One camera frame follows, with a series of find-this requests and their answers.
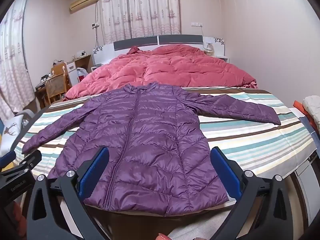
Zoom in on wooden bedside shelf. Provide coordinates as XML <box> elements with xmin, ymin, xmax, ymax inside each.
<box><xmin>74</xmin><ymin>54</ymin><xmax>92</xmax><ymax>74</ymax></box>

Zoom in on blue jeans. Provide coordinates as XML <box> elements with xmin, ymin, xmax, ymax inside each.
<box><xmin>299</xmin><ymin>116</ymin><xmax>319</xmax><ymax>140</ymax></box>

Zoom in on striped bed sheet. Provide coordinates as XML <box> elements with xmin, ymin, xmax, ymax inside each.
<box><xmin>12</xmin><ymin>86</ymin><xmax>317</xmax><ymax>240</ymax></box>

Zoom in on orange cloth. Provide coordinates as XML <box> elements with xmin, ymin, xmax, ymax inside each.
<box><xmin>293</xmin><ymin>100</ymin><xmax>317</xmax><ymax>133</ymax></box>

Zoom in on patterned side curtain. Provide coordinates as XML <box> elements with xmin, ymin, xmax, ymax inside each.
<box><xmin>0</xmin><ymin>0</ymin><xmax>35</xmax><ymax>117</ymax></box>

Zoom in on white plastic bag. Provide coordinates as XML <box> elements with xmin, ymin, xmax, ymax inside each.
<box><xmin>76</xmin><ymin>67</ymin><xmax>88</xmax><ymax>83</ymax></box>

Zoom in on deer print pillow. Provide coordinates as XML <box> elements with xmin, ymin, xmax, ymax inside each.
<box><xmin>0</xmin><ymin>115</ymin><xmax>24</xmax><ymax>157</ymax></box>

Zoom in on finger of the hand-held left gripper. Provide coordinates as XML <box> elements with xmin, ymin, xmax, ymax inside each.
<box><xmin>0</xmin><ymin>151</ymin><xmax>16</xmax><ymax>172</ymax></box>
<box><xmin>14</xmin><ymin>150</ymin><xmax>42</xmax><ymax>174</ymax></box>

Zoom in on red duvet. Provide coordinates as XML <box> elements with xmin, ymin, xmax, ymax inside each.
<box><xmin>62</xmin><ymin>44</ymin><xmax>258</xmax><ymax>102</ymax></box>

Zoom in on white cabinet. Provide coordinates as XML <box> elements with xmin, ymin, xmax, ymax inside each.
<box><xmin>67</xmin><ymin>61</ymin><xmax>77</xmax><ymax>84</ymax></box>

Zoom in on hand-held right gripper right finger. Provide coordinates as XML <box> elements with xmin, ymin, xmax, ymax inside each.
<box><xmin>210</xmin><ymin>146</ymin><xmax>294</xmax><ymax>240</ymax></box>

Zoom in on wall air conditioner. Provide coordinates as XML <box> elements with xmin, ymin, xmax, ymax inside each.
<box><xmin>69</xmin><ymin>0</ymin><xmax>100</xmax><ymax>12</ymax></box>

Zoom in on patterned window curtain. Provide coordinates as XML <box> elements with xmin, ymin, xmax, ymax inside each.
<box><xmin>100</xmin><ymin>0</ymin><xmax>181</xmax><ymax>44</ymax></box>

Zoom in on white and grey headboard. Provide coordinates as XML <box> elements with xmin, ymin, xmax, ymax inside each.
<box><xmin>92</xmin><ymin>34</ymin><xmax>229</xmax><ymax>67</ymax></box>

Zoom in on purple down jacket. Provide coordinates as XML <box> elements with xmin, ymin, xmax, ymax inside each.
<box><xmin>21</xmin><ymin>82</ymin><xmax>282</xmax><ymax>217</ymax></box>

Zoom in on wooden cane-back chair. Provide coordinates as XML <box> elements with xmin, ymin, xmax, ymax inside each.
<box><xmin>46</xmin><ymin>73</ymin><xmax>69</xmax><ymax>105</ymax></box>

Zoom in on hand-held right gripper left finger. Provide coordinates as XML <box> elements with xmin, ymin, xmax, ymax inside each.
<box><xmin>26</xmin><ymin>145</ymin><xmax>110</xmax><ymax>240</ymax></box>

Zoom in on white quilted garment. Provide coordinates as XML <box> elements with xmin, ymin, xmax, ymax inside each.
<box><xmin>302</xmin><ymin>95</ymin><xmax>320</xmax><ymax>130</ymax></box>

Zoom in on wooden desk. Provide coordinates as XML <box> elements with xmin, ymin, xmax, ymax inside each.
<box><xmin>34</xmin><ymin>76</ymin><xmax>53</xmax><ymax>108</ymax></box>

